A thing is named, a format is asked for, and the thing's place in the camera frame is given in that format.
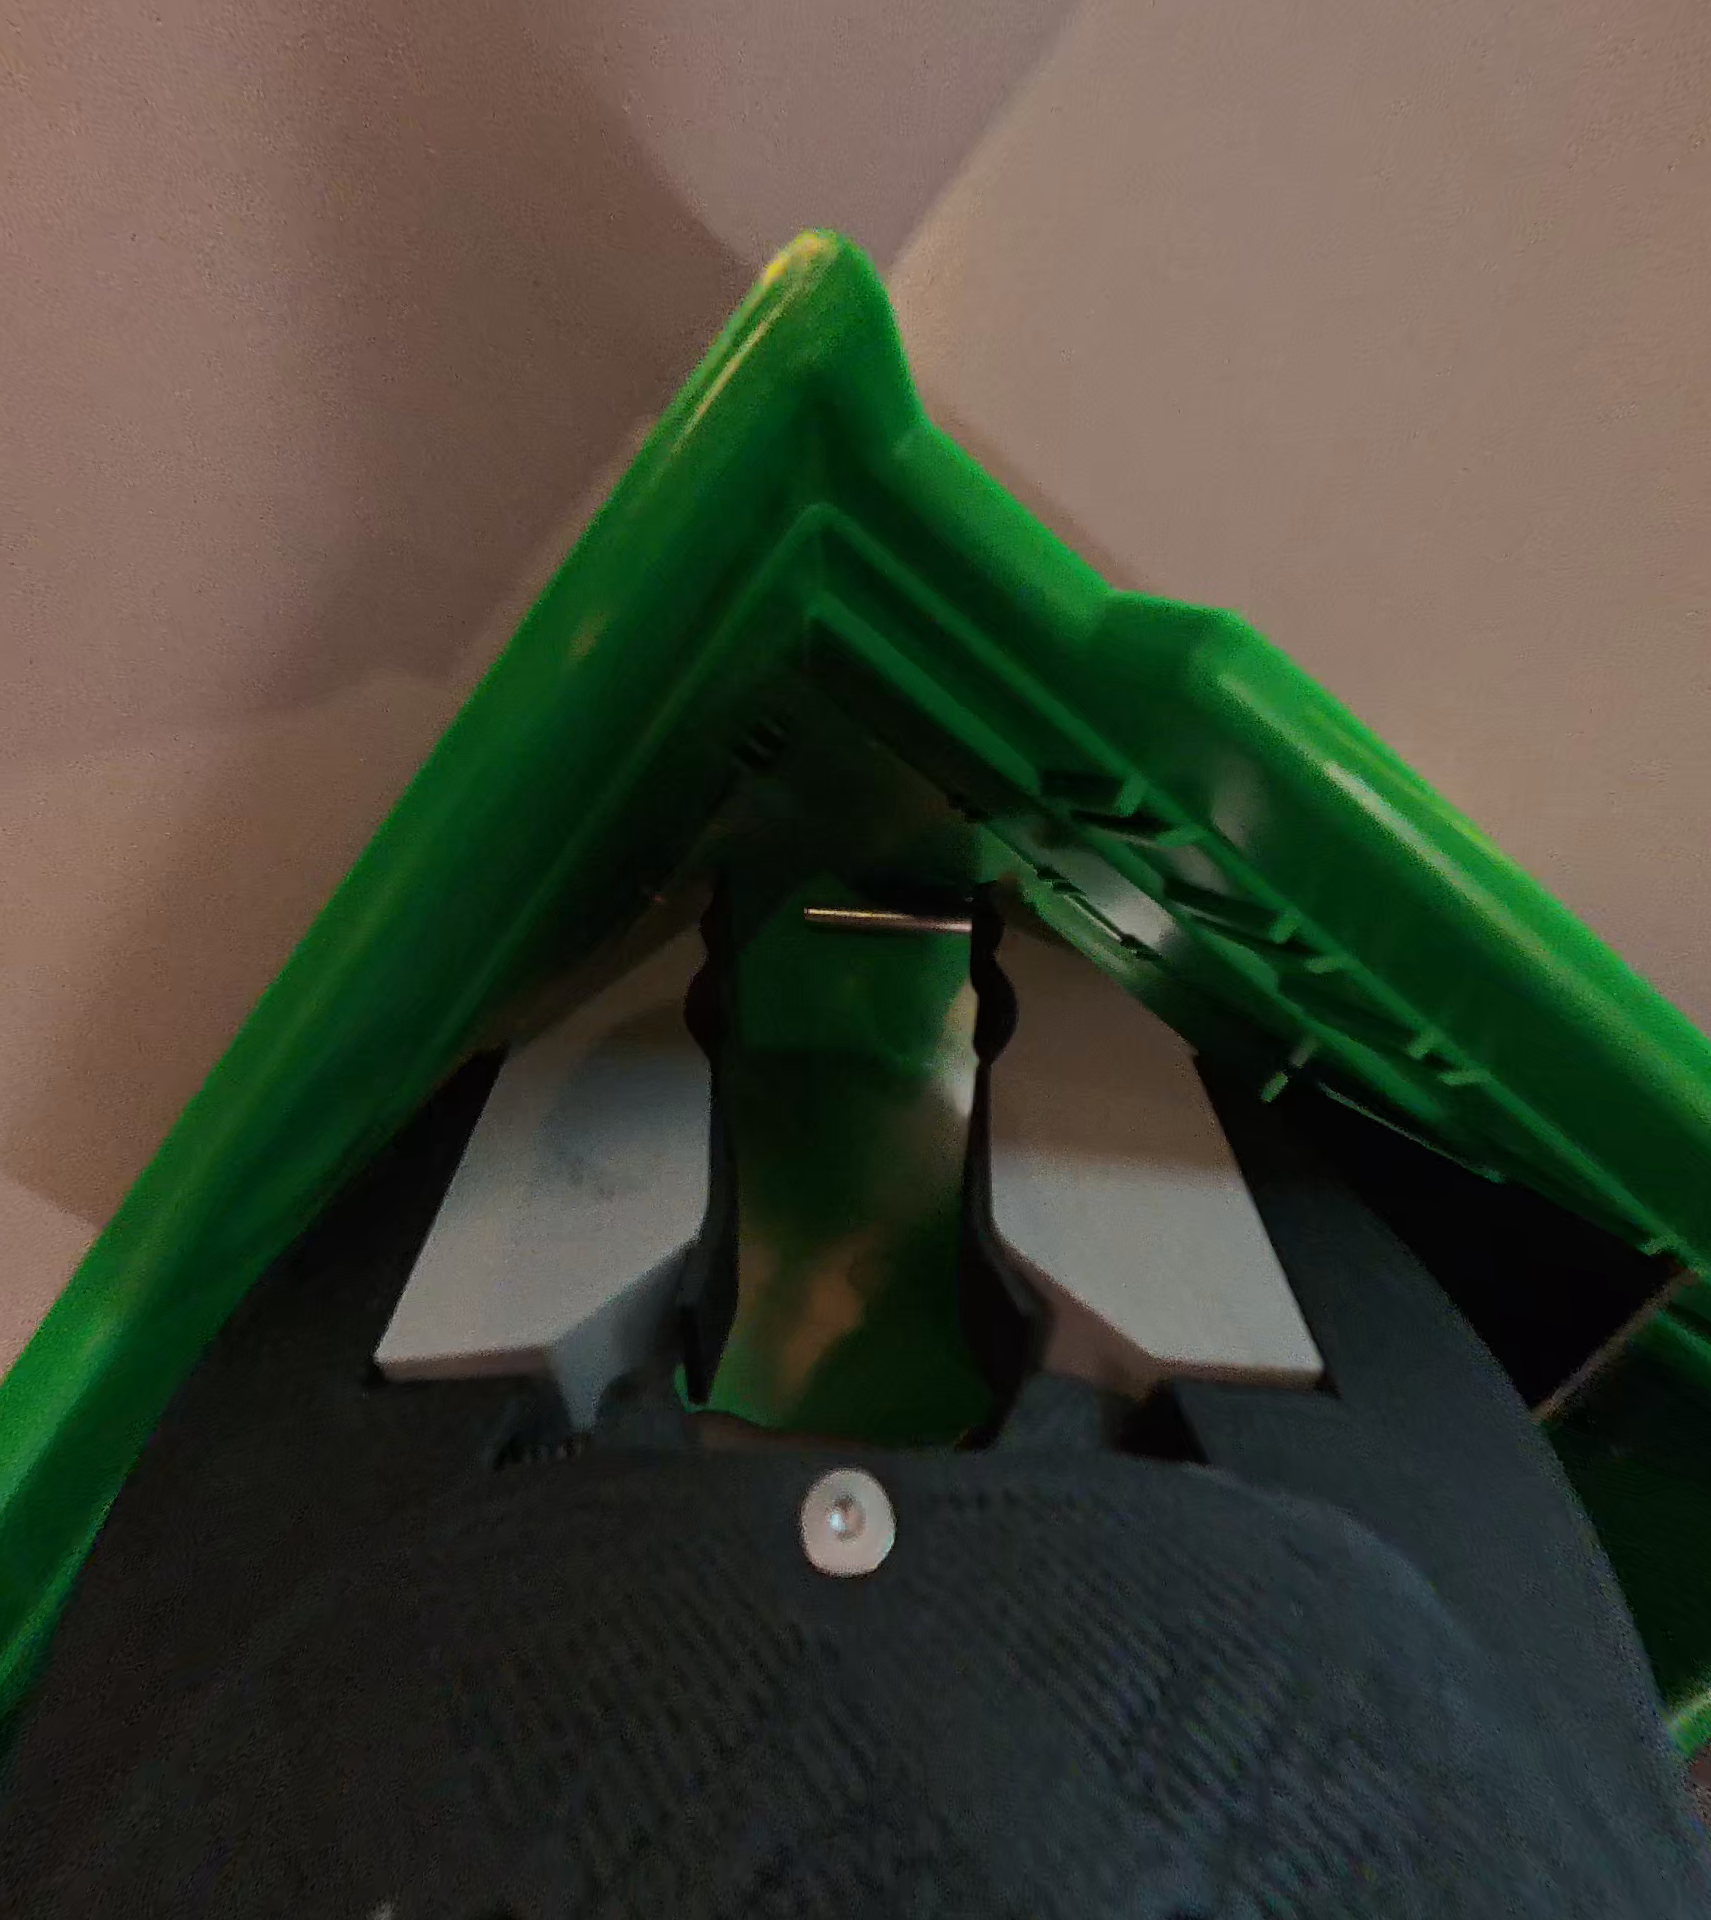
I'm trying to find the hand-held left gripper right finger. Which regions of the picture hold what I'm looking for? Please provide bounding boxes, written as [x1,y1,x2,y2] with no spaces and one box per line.
[963,881,1326,1411]

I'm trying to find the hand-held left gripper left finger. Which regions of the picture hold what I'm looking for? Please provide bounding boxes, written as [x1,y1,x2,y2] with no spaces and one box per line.
[373,879,744,1431]

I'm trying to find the green plastic bin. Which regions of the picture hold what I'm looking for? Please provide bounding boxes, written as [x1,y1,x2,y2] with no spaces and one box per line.
[0,227,1711,1879]

